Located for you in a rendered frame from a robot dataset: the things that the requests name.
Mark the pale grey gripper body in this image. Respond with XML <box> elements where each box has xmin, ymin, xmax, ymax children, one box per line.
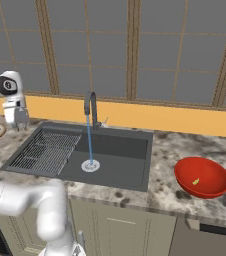
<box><xmin>3</xmin><ymin>106</ymin><xmax>30</xmax><ymax>128</ymax></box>

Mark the grey sink drying rack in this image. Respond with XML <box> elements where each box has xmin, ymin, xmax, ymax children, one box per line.
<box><xmin>8</xmin><ymin>128</ymin><xmax>83</xmax><ymax>175</ymax></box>

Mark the dark grey sink faucet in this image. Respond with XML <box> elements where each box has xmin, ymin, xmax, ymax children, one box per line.
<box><xmin>83</xmin><ymin>91</ymin><xmax>103</xmax><ymax>132</ymax></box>

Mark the silver sink drain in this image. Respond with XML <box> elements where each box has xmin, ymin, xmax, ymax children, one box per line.
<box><xmin>80</xmin><ymin>159</ymin><xmax>102</xmax><ymax>174</ymax></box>

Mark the dark grey sink basin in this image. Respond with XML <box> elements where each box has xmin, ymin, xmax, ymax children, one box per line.
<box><xmin>0</xmin><ymin>120</ymin><xmax>155</xmax><ymax>193</ymax></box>

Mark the red bowl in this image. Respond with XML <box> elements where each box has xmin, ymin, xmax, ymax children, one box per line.
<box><xmin>173</xmin><ymin>156</ymin><xmax>226</xmax><ymax>200</ymax></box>

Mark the blue water stream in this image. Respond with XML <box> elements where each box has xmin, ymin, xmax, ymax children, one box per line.
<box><xmin>85</xmin><ymin>113</ymin><xmax>95</xmax><ymax>166</ymax></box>

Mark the beige cupboard door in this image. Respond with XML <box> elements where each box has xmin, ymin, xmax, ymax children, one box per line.
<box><xmin>0</xmin><ymin>209</ymin><xmax>50</xmax><ymax>256</ymax></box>
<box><xmin>68</xmin><ymin>197</ymin><xmax>178</xmax><ymax>256</ymax></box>

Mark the wooden framed window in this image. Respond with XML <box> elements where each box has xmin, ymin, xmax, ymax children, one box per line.
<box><xmin>0</xmin><ymin>0</ymin><xmax>226</xmax><ymax>108</ymax></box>

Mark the grey dishwasher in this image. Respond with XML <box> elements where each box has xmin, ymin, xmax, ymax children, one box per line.
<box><xmin>168</xmin><ymin>215</ymin><xmax>226</xmax><ymax>256</ymax></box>

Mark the silver faucet handle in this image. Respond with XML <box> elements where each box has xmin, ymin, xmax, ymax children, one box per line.
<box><xmin>99</xmin><ymin>116</ymin><xmax>110</xmax><ymax>129</ymax></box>

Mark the silver cupboard door handle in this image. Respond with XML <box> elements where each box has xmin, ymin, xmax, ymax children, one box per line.
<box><xmin>77</xmin><ymin>229</ymin><xmax>87</xmax><ymax>256</ymax></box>

